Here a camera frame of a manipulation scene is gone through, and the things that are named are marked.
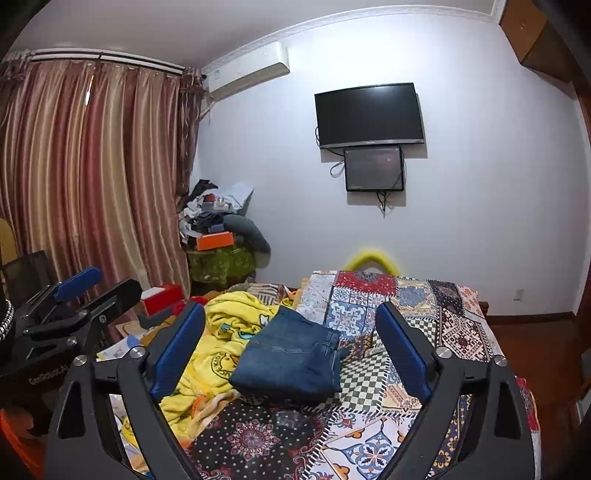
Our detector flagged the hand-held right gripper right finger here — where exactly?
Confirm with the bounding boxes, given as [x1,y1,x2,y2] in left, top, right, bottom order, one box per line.
[375,302,542,480]

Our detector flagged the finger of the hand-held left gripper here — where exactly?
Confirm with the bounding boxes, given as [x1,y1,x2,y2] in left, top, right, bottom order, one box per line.
[23,278,143,347]
[18,267,103,319]

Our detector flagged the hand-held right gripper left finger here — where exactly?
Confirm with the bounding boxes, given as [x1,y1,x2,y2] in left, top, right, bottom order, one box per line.
[44,302,206,480]

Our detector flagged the blue denim jacket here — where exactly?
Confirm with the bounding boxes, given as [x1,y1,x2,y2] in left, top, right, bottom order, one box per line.
[228,305,352,409]

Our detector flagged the red box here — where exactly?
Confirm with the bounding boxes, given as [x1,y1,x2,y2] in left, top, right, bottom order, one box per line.
[139,284,183,317]

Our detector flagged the black mesh chair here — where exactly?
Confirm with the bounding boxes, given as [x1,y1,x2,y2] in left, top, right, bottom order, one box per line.
[0,249,51,305]

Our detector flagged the scattered papers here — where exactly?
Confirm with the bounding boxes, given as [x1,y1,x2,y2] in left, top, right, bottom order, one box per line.
[95,335,144,363]

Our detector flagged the red plush toy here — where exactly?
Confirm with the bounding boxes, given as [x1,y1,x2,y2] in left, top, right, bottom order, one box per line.
[173,295,208,319]

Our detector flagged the yellow cartoon blanket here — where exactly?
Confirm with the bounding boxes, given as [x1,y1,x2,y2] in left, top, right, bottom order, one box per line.
[111,291,287,467]

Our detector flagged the patchwork printed bedsheet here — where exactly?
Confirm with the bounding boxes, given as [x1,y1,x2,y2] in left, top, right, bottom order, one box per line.
[111,270,542,480]

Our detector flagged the green patterned cloth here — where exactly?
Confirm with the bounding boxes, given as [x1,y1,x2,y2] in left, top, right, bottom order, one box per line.
[187,247,257,287]

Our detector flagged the yellow cushion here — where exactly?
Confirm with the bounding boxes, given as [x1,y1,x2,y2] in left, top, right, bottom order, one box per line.
[345,247,400,275]

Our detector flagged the striped pink curtain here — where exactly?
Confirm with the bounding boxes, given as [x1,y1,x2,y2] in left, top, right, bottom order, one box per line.
[0,60,206,319]

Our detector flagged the orange box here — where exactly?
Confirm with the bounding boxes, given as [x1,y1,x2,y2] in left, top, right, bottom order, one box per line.
[195,232,235,252]

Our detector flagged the pile of clutter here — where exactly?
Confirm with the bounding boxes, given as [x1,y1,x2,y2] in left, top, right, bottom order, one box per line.
[178,178,254,241]

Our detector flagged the white air conditioner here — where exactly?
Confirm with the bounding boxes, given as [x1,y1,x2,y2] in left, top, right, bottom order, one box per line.
[202,41,291,100]

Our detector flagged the wooden wardrobe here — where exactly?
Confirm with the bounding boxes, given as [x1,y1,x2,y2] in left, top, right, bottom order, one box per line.
[499,0,583,93]

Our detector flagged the small wall monitor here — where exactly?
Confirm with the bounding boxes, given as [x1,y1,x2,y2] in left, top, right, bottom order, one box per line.
[344,145,406,193]

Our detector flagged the black television cable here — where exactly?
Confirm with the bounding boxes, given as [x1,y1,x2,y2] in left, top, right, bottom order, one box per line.
[315,124,347,178]

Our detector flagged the white curtain rail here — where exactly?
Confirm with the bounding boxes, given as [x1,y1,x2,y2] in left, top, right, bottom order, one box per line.
[2,46,204,77]

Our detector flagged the black wall television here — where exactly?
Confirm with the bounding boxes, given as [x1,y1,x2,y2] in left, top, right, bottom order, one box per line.
[314,82,426,151]

